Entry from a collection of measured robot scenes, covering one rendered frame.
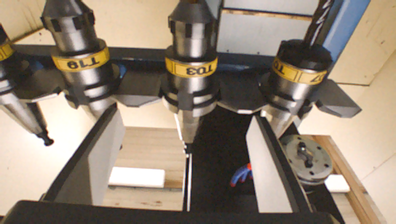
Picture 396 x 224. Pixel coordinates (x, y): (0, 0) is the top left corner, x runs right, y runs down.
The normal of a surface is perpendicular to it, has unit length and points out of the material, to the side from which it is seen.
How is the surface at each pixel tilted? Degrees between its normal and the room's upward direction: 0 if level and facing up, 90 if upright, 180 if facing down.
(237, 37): 90
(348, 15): 90
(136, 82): 180
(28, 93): 170
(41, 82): 180
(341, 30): 90
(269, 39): 91
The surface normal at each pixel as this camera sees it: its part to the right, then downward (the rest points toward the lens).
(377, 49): -0.01, 0.66
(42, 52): 0.06, -0.75
